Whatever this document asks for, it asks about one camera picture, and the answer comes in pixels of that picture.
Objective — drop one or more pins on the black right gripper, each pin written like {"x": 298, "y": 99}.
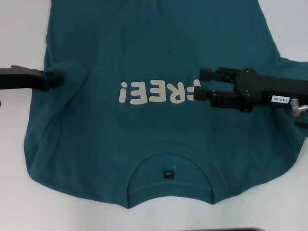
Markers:
{"x": 262, "y": 89}

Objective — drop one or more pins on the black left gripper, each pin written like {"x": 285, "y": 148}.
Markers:
{"x": 21, "y": 78}

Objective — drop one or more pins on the teal T-shirt with FREE print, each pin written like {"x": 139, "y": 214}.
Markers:
{"x": 154, "y": 48}

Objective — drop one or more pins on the silver right elbow connector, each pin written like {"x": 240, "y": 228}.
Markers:
{"x": 297, "y": 107}

